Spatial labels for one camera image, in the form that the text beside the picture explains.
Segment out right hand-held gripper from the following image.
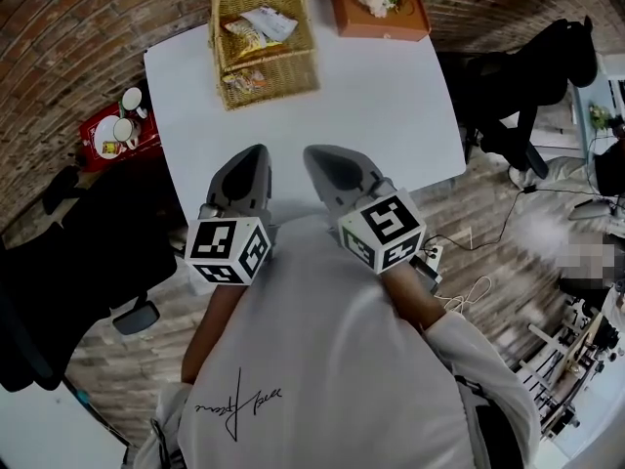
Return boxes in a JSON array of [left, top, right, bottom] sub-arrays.
[[302, 144, 428, 276]]

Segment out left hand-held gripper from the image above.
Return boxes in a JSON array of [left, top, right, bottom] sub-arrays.
[[184, 145, 280, 287]]

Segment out colourful clear snack packet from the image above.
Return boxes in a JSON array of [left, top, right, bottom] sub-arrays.
[[222, 68, 269, 92]]

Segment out wicker basket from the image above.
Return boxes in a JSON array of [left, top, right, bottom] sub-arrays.
[[207, 0, 322, 112]]

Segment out orange snack packet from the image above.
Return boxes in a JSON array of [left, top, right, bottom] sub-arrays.
[[223, 19, 286, 60]]

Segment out person's left forearm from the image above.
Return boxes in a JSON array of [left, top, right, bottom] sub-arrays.
[[180, 280, 243, 386]]

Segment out person's right forearm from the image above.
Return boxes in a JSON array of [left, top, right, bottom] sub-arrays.
[[380, 261, 451, 332]]

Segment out white power strip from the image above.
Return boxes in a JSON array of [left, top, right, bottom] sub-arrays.
[[422, 244, 445, 271]]

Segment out white enamel mug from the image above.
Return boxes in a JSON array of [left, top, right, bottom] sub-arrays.
[[95, 116, 144, 151], [120, 86, 149, 120]]

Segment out silver metal box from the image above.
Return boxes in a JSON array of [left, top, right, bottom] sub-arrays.
[[408, 256, 443, 293]]

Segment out red gift box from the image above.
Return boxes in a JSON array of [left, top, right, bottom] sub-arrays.
[[77, 103, 163, 173]]

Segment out orange drawer box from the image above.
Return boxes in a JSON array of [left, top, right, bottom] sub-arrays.
[[332, 0, 433, 44]]

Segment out black office chair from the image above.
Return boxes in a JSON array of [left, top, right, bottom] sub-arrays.
[[437, 15, 600, 181], [0, 153, 180, 393]]

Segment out person's white t-shirt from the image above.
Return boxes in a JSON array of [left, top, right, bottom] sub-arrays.
[[134, 212, 541, 469]]

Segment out pale grey desk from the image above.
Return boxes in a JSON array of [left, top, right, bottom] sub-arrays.
[[570, 78, 625, 161]]

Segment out small green plant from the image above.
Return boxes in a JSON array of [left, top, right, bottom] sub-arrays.
[[588, 103, 612, 132]]

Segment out white side table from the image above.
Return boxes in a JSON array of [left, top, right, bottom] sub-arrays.
[[0, 381, 131, 469]]

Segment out black power cable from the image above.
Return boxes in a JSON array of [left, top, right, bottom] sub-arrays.
[[422, 183, 607, 259]]

